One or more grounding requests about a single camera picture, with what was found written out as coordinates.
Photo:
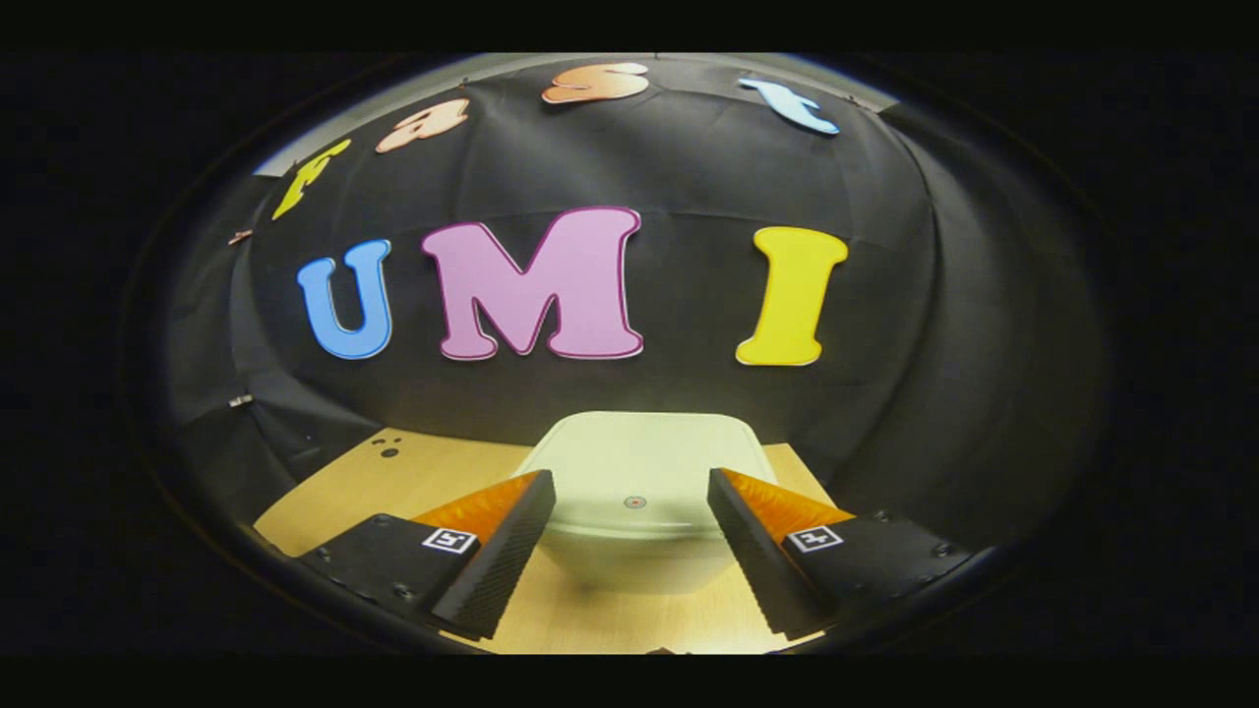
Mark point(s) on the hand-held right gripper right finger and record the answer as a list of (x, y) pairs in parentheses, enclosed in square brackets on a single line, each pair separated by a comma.
[(752, 551)]

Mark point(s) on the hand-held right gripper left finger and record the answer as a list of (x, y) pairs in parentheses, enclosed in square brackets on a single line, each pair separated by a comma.
[(507, 551)]

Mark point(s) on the green desktop garbage bin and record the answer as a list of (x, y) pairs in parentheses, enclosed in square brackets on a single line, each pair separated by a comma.
[(629, 462)]

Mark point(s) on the wooden desktop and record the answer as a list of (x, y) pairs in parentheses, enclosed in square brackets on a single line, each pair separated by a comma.
[(413, 482)]

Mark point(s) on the black backdrop cloth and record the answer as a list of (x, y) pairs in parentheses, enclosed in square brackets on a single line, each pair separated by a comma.
[(679, 295)]

